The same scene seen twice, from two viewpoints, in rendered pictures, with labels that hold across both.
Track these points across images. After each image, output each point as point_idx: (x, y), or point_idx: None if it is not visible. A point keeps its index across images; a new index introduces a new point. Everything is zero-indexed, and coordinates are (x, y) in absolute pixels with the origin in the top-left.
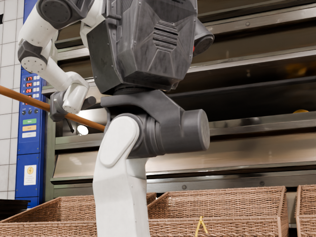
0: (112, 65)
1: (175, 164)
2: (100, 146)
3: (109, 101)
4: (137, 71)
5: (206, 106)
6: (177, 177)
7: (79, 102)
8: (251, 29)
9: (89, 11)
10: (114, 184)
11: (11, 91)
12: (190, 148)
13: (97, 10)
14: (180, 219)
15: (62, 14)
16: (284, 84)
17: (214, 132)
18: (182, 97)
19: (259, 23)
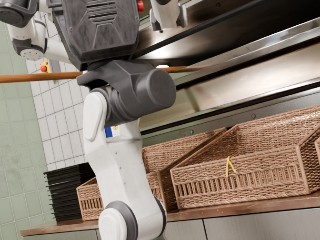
0: (68, 49)
1: (239, 94)
2: (83, 122)
3: (82, 79)
4: (83, 52)
5: (278, 11)
6: (245, 106)
7: None
8: None
9: (39, 4)
10: (99, 154)
11: (36, 75)
12: (151, 109)
13: (45, 0)
14: (212, 162)
15: (15, 17)
16: None
17: (272, 48)
18: (238, 13)
19: None
